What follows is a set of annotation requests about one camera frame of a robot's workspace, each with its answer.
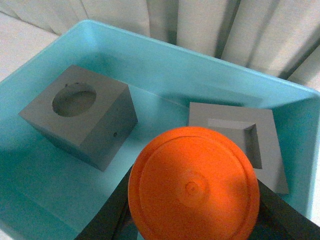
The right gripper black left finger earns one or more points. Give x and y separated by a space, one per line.
113 221

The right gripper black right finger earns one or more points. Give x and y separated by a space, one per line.
277 220

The orange cylinder with white numbers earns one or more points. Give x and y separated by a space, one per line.
193 183

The gray cube with square hole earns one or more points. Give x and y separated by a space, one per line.
251 129

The gray cube with round hole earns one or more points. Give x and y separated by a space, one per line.
84 113

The light blue plastic box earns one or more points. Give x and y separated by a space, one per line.
47 194

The white pleated curtain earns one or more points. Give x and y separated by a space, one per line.
276 37

